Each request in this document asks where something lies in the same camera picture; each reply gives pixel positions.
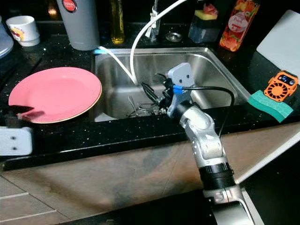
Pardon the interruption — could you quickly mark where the pink round plate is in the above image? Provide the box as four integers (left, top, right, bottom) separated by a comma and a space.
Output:
8, 67, 103, 124

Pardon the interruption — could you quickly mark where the white kitchen appliance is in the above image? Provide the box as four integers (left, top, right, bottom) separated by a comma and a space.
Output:
0, 19, 14, 59

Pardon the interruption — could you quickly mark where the stainless steel sink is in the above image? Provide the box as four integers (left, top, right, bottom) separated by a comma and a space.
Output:
94, 46, 253, 121

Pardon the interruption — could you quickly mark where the round metal counter fitting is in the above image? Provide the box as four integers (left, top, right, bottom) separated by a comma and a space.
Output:
165, 32, 183, 43

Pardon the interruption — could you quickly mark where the chrome faucet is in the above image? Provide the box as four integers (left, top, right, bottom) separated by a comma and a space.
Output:
145, 0, 162, 40

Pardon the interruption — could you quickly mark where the dark sponge holder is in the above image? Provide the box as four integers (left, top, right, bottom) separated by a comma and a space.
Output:
188, 12, 222, 44

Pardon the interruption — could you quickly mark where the glass oil bottle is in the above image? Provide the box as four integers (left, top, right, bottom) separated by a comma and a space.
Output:
109, 0, 126, 45

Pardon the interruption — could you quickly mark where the yellow sponge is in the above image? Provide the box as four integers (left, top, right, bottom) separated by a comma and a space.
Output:
195, 10, 220, 20

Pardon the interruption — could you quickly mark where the red scrubber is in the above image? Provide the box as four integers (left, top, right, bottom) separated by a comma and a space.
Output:
204, 2, 220, 15

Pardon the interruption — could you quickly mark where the white printed mug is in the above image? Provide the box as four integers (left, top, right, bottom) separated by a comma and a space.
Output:
6, 15, 40, 47

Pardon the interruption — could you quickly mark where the orange dish soap bottle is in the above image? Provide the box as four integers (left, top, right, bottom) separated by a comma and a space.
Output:
219, 0, 261, 52

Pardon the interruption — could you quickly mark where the grey tumbler with red logo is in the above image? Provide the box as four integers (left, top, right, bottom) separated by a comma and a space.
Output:
56, 0, 100, 51

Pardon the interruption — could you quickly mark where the green sponge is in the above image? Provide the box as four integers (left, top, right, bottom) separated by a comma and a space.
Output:
247, 90, 295, 123

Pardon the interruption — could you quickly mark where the orange black handheld fan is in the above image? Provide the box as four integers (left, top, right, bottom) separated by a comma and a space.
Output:
264, 70, 300, 102

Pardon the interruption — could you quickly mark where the white cutting board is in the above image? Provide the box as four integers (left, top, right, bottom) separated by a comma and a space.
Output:
256, 9, 300, 78

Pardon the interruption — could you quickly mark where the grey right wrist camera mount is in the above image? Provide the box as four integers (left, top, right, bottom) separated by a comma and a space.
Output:
166, 62, 194, 115

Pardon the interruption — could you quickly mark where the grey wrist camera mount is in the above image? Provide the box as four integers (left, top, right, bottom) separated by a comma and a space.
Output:
166, 62, 194, 115
0, 126, 33, 157

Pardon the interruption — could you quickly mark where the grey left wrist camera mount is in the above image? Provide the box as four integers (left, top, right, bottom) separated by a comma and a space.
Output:
0, 126, 33, 157

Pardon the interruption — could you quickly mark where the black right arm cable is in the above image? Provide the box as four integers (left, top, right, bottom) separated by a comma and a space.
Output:
178, 84, 236, 136

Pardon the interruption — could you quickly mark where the white flexible hose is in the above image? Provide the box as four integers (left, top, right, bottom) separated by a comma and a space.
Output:
96, 0, 190, 86

